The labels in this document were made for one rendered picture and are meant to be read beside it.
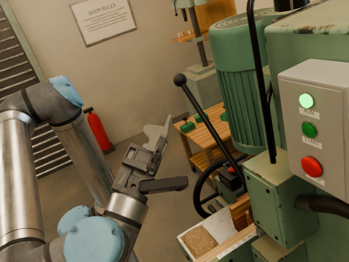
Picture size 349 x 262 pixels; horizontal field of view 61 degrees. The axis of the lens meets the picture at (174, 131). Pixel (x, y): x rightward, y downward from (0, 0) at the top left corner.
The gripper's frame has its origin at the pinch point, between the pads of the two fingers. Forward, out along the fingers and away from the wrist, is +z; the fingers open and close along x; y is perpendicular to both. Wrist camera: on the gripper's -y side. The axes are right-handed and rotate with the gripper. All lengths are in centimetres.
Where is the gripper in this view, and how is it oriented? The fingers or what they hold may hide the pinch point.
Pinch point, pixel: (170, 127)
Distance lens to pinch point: 75.9
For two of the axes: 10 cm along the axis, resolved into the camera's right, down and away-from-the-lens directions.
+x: -1.1, 3.8, 9.2
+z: 3.4, -8.5, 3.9
